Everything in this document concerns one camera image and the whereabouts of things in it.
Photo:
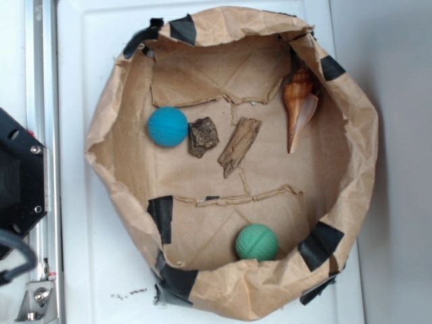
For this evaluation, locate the aluminium frame rail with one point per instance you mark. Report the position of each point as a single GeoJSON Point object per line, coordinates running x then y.
{"type": "Point", "coordinates": [42, 116]}

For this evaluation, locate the metal corner bracket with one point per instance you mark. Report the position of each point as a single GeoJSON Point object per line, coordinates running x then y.
{"type": "Point", "coordinates": [38, 305]}

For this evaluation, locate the orange spiral conch shell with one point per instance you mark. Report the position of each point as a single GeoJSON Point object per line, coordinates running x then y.
{"type": "Point", "coordinates": [301, 105]}

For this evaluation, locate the dark brown bark chunk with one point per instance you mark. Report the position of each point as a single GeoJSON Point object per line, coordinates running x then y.
{"type": "Point", "coordinates": [203, 136]}

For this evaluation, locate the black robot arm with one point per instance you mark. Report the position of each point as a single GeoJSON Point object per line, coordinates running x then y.
{"type": "Point", "coordinates": [22, 178]}

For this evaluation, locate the light brown driftwood piece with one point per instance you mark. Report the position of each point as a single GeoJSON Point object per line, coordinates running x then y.
{"type": "Point", "coordinates": [239, 144]}

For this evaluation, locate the blue textured ball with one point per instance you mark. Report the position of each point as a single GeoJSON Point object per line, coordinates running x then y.
{"type": "Point", "coordinates": [167, 126]}

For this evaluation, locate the green textured ball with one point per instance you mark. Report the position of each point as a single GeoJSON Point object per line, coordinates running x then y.
{"type": "Point", "coordinates": [258, 242]}

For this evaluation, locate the brown paper bag tray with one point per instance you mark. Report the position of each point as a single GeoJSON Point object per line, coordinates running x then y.
{"type": "Point", "coordinates": [181, 213]}

